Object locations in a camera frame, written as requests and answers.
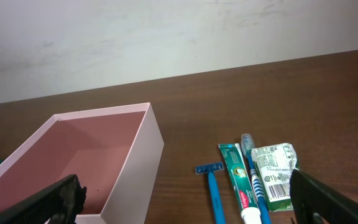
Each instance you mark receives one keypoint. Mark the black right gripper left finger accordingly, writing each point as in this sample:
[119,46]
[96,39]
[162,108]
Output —
[58,203]

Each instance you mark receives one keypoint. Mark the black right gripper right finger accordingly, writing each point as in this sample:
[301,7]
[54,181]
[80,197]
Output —
[315,202]

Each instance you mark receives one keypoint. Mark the blue disposable razor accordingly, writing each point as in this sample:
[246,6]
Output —
[209,170]

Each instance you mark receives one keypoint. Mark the white green soap packet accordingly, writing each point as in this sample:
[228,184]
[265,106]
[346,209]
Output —
[274,165]

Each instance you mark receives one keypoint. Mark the green toothpaste tube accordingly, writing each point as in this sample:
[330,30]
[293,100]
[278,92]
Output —
[235,165]

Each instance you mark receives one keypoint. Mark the blue white toothbrush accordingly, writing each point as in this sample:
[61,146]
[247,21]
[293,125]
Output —
[247,145]

